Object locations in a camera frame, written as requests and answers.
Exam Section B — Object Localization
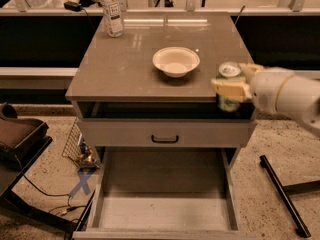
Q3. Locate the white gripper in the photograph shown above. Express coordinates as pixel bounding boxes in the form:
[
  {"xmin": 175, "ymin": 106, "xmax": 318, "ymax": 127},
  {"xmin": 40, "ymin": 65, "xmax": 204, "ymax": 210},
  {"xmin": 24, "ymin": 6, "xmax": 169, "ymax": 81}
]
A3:
[{"xmin": 211, "ymin": 63, "xmax": 290, "ymax": 114}]

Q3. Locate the green soda can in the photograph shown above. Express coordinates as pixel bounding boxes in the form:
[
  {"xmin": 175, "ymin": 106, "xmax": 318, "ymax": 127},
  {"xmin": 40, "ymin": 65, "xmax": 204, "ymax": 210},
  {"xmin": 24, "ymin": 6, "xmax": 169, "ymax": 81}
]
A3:
[{"xmin": 217, "ymin": 62, "xmax": 242, "ymax": 112}]

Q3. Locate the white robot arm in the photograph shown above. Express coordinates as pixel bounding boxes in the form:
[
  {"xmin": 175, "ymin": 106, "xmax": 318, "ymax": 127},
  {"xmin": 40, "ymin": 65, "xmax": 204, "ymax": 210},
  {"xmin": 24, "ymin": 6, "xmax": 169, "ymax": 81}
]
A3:
[{"xmin": 211, "ymin": 62, "xmax": 320, "ymax": 137}]

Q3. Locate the grey drawer cabinet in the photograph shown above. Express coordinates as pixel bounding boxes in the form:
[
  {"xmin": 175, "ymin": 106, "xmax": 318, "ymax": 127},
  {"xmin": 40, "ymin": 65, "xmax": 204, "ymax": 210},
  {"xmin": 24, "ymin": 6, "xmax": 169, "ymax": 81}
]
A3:
[{"xmin": 65, "ymin": 11, "xmax": 272, "ymax": 240}]

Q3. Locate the open lower drawer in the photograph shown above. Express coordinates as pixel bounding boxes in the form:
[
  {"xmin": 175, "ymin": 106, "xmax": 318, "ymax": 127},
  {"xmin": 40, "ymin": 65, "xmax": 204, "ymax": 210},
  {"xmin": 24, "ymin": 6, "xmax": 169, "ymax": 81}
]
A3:
[{"xmin": 73, "ymin": 148, "xmax": 256, "ymax": 240}]

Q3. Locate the white paper bowl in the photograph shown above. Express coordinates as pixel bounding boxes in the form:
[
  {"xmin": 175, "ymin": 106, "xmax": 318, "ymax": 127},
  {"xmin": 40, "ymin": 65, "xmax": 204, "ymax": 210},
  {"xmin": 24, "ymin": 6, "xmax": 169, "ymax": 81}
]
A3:
[{"xmin": 152, "ymin": 47, "xmax": 200, "ymax": 78}]

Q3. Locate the black metal stand leg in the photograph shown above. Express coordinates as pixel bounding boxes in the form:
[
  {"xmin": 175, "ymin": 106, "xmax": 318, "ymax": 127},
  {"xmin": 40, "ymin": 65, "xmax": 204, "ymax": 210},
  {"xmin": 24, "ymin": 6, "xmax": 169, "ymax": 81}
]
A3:
[{"xmin": 260, "ymin": 155, "xmax": 320, "ymax": 238}]

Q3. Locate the clear plastic water bottle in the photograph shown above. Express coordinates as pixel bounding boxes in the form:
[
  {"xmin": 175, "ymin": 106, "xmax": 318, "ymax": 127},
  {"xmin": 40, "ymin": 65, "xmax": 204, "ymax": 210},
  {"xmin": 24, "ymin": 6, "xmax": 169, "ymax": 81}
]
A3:
[{"xmin": 100, "ymin": 0, "xmax": 124, "ymax": 37}]

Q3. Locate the black power adapter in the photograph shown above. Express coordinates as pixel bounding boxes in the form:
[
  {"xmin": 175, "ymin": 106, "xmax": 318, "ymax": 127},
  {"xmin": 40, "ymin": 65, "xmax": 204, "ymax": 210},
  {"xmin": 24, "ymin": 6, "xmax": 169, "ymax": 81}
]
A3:
[{"xmin": 64, "ymin": 1, "xmax": 82, "ymax": 12}]

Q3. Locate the dark tray on left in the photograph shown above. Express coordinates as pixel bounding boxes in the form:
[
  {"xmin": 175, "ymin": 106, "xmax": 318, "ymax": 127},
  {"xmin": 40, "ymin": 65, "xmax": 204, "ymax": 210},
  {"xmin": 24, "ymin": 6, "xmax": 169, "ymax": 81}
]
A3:
[{"xmin": 0, "ymin": 103, "xmax": 49, "ymax": 171}]

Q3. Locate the closed drawer with black handle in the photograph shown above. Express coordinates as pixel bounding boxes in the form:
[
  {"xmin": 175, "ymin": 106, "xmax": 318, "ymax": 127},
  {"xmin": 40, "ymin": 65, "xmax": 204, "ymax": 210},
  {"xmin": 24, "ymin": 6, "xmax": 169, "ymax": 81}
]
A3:
[{"xmin": 78, "ymin": 119, "xmax": 256, "ymax": 148}]

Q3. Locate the wire mesh basket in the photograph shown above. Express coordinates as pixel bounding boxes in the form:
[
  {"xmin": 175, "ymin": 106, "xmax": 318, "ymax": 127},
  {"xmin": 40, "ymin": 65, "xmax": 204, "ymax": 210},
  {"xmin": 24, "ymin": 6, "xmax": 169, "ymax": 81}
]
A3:
[{"xmin": 62, "ymin": 121, "xmax": 99, "ymax": 169}]

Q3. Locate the black floor cable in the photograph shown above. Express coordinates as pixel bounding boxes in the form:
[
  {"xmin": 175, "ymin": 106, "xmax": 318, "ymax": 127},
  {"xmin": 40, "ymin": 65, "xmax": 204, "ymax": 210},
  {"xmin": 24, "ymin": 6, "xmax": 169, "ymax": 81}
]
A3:
[{"xmin": 13, "ymin": 153, "xmax": 88, "ymax": 225}]

